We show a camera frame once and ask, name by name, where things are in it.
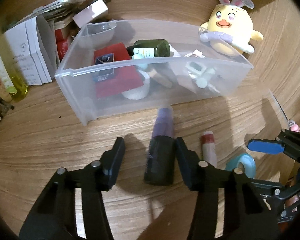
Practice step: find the dark blue small box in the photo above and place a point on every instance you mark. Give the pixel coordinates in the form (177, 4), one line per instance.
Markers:
(105, 58)

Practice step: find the white tape roll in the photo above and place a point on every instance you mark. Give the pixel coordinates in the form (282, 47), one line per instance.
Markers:
(136, 92)

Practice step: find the red package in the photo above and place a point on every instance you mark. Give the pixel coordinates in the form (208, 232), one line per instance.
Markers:
(125, 82)

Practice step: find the stack of paper packets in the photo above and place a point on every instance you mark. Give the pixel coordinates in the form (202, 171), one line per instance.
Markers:
(57, 8)

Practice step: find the pale blue capped bottle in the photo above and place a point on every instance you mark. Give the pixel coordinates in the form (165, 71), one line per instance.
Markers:
(140, 61)

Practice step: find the white paper carton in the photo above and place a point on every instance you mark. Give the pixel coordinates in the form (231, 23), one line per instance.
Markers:
(22, 50)

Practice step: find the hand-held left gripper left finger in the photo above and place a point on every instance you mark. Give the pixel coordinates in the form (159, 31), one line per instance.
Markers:
(113, 165)

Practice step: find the green glass bottle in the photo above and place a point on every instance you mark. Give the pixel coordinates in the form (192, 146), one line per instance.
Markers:
(152, 47)

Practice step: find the yellow chick plush toy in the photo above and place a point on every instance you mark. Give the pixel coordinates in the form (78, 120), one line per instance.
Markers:
(230, 30)

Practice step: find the yellow liquid bottle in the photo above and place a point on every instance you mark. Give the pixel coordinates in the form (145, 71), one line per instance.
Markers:
(15, 85)

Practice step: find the mint capped small bottle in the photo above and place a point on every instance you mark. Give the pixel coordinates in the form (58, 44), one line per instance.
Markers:
(205, 80)

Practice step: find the white flower hair clip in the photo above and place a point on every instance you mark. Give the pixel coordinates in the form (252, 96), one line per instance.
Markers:
(197, 53)

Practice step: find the purple bottle with black cap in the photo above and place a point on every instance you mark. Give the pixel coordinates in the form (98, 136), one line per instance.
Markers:
(162, 130)

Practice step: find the small white cardboard box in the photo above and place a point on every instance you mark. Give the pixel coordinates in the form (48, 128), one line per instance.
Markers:
(97, 7)

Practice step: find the red and white tube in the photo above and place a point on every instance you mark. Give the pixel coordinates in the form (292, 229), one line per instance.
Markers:
(208, 150)

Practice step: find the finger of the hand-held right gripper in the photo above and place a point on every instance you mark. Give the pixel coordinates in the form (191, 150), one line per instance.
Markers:
(265, 147)
(285, 192)

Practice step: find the small pink charm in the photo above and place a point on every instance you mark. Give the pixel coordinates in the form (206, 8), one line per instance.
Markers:
(293, 126)

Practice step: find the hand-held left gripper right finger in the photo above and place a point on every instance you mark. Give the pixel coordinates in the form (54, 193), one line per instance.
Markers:
(186, 165)

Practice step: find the blue tape roll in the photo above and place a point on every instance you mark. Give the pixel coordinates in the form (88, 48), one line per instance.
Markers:
(251, 167)

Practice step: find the clear plastic drawer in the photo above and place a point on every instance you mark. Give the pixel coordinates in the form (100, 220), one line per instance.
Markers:
(165, 97)

